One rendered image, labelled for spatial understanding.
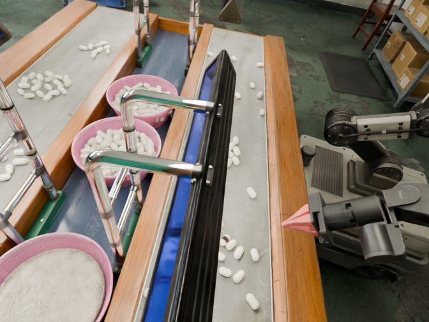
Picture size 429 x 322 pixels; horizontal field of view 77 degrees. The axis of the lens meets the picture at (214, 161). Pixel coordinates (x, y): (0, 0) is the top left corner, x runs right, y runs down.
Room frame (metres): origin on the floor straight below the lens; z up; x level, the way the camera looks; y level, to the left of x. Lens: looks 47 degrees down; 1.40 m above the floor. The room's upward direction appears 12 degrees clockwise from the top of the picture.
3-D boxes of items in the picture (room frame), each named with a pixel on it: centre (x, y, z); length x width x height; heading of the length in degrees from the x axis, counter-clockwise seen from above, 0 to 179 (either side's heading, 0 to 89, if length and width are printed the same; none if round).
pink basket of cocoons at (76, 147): (0.57, 0.31, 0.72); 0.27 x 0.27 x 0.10
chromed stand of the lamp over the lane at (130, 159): (0.31, 0.10, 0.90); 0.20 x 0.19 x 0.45; 3
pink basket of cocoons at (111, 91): (0.85, 0.32, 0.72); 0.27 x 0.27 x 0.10
